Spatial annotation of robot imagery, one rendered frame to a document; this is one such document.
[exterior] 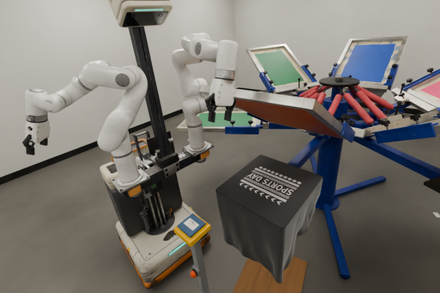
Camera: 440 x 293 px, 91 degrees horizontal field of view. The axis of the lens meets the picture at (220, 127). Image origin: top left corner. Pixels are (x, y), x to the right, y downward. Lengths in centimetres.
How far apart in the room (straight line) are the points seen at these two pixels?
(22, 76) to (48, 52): 50
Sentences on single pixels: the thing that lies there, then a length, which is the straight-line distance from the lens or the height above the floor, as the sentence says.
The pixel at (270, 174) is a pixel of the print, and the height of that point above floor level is 95.
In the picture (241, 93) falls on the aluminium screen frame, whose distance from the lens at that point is 96.
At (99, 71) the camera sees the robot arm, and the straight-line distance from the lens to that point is 96.
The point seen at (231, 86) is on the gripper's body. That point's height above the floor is 161.
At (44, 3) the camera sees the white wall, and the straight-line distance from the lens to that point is 450.
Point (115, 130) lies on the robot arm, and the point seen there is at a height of 146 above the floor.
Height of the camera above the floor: 180
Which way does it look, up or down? 24 degrees down
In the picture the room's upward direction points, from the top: 6 degrees counter-clockwise
